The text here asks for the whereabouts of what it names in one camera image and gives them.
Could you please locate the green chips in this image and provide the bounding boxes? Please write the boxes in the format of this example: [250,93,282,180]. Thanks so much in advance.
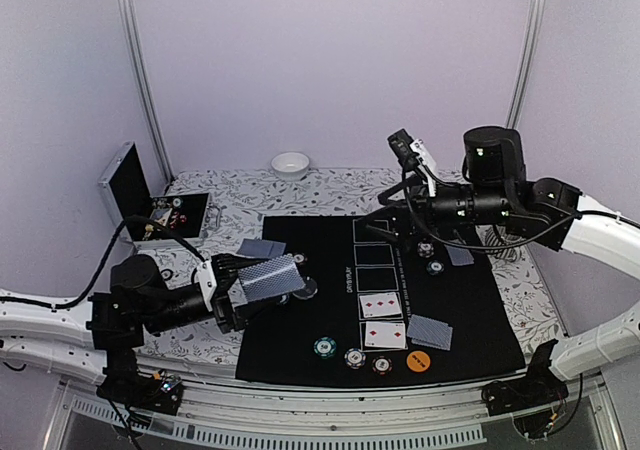
[313,337,337,359]
[426,260,445,276]

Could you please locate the grey playing card deck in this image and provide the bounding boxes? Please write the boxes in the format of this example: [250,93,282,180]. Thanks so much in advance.
[238,254,306,303]

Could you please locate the face-up diamond card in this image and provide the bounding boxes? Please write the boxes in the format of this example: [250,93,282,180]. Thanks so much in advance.
[359,292,402,318]
[364,321,406,349]

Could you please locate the dealt playing card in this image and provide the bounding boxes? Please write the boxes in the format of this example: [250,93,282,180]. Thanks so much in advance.
[407,315,453,351]
[237,239,286,259]
[446,246,475,267]

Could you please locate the black dealer button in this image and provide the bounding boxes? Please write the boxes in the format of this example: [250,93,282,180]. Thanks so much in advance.
[292,278,318,301]

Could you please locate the blue peach poker chip stack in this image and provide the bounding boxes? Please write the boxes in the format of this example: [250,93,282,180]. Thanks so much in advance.
[344,348,366,370]

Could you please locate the orange big blind button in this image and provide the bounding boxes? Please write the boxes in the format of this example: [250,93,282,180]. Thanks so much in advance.
[406,350,431,373]

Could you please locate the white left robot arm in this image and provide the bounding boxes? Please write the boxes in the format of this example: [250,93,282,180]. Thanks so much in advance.
[1,230,266,354]

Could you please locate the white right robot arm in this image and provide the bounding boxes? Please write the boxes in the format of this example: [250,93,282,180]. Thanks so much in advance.
[378,126,639,278]

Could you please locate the black poker play mat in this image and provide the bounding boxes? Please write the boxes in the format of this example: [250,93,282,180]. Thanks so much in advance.
[235,216,525,388]

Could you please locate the white ceramic bowl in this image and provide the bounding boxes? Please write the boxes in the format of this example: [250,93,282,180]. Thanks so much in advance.
[271,152,310,181]

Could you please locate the card box in case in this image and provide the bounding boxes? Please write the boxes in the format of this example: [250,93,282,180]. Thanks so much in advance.
[150,208,173,226]

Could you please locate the aluminium poker case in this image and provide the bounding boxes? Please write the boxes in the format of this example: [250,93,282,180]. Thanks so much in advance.
[98,141,222,245]

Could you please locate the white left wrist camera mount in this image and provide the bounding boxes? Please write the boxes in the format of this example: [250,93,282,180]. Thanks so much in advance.
[196,260,217,309]

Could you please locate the front aluminium rail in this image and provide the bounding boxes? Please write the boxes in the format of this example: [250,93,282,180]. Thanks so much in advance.
[44,371,626,449]

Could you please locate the right aluminium frame post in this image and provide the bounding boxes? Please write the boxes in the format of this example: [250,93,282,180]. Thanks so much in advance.
[506,0,546,128]

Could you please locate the aluminium frame post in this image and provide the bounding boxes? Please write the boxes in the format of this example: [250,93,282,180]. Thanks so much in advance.
[506,0,546,128]
[117,0,175,184]

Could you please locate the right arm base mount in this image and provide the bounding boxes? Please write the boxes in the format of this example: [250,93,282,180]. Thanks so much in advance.
[481,374,569,441]

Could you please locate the left aluminium frame post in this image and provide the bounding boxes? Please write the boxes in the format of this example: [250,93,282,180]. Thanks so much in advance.
[117,0,175,184]

